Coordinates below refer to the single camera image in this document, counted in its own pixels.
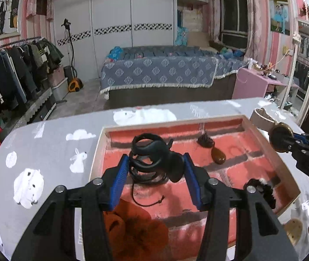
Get pineapple plush hair clip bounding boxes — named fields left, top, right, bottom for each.
left=283, top=218, right=303, bottom=246

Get black scrunchie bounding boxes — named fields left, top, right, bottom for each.
left=243, top=179, right=276, bottom=210

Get white framed standing mirror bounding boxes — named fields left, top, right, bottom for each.
left=279, top=18, right=309, bottom=126

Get cream tray with red lining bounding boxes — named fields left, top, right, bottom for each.
left=81, top=115, right=300, bottom=260

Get grey bear print tablecloth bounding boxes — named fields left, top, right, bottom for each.
left=0, top=97, right=309, bottom=260

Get pink dresser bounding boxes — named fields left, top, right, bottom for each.
left=232, top=68, right=290, bottom=104

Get orange scrunchie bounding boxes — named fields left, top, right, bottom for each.
left=104, top=199, right=169, bottom=260

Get pink curtain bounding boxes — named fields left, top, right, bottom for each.
left=245, top=0, right=264, bottom=61

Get dark window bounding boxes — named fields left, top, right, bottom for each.
left=219, top=0, right=248, bottom=50

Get pink storage boxes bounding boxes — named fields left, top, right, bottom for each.
left=48, top=66, right=68, bottom=101

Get garment steamer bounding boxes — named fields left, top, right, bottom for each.
left=62, top=18, right=84, bottom=92

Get clothes rack with garments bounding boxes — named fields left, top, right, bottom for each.
left=0, top=38, right=64, bottom=145

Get bed with blue cover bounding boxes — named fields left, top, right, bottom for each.
left=100, top=46, right=248, bottom=109

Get white sliding wardrobe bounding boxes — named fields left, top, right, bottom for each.
left=54, top=0, right=208, bottom=82

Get couple photo right wall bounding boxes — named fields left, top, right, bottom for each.
left=269, top=0, right=290, bottom=35

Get wedding photo left wall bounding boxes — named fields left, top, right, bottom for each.
left=0, top=0, right=24, bottom=40

